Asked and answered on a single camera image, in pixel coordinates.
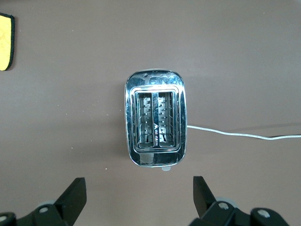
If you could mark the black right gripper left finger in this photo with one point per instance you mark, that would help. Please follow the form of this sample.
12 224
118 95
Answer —
68 204

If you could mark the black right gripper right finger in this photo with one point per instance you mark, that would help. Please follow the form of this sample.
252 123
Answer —
211 209

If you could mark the chrome and beige toaster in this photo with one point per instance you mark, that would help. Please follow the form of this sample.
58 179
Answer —
181 113

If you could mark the brown table cover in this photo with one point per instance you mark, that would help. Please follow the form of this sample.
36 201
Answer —
70 117

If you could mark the yellow quilted oven mitt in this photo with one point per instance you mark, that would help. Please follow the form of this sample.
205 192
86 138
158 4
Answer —
5 42

